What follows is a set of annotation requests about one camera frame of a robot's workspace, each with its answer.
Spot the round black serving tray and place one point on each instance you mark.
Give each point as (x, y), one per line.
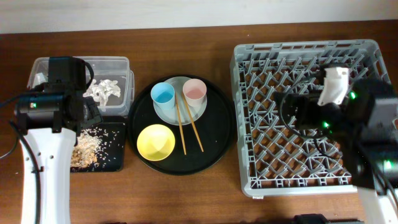
(216, 129)

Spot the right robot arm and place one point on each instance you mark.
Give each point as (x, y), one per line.
(360, 117)

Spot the blue plastic cup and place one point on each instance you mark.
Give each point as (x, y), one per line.
(163, 95)

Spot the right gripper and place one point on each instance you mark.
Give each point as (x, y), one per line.
(312, 112)

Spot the yellow bowl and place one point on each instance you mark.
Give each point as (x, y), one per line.
(155, 142)

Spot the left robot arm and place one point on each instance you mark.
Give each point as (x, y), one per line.
(49, 120)

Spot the pink plastic cup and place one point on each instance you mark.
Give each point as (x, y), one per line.
(194, 91)

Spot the black rectangular tray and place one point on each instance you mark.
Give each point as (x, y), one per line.
(114, 123)

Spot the grey round plate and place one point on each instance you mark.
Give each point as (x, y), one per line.
(170, 116)

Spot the clear plastic storage bin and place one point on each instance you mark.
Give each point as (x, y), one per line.
(115, 71)

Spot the grey dishwasher rack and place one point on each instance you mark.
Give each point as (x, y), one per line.
(273, 161)

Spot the white tissue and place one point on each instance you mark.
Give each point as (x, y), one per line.
(103, 90)

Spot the food scraps and rice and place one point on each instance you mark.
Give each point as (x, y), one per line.
(93, 149)

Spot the wooden chopstick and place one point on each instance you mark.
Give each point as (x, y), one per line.
(180, 125)
(192, 122)

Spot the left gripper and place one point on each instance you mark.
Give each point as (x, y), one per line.
(96, 117)

